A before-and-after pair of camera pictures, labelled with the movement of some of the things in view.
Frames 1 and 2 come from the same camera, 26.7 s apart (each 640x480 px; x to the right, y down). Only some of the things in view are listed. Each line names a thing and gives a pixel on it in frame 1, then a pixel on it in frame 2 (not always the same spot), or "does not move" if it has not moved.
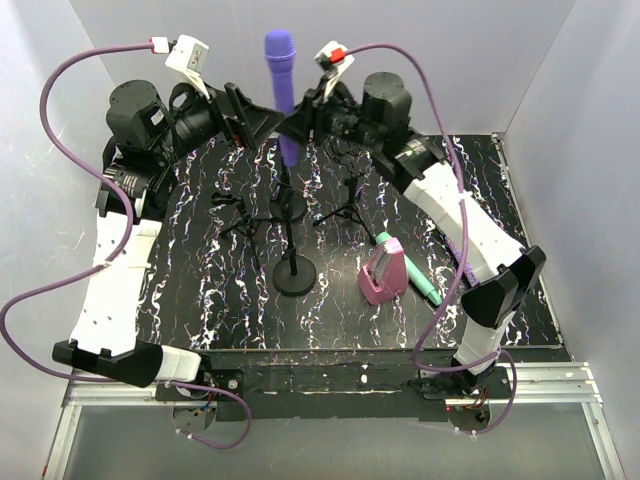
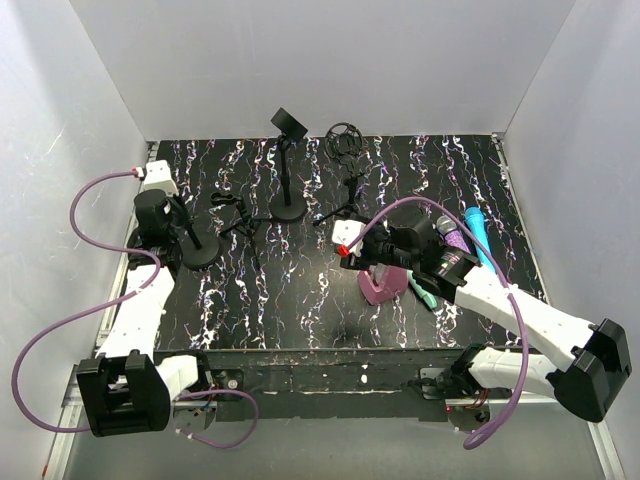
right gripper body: (319, 111) -> (375, 250)
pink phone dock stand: (385, 273) does not move
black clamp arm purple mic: (295, 274) -> (194, 255)
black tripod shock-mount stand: (349, 153) does not move
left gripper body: (234, 124) -> (180, 213)
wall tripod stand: (249, 225) does not move
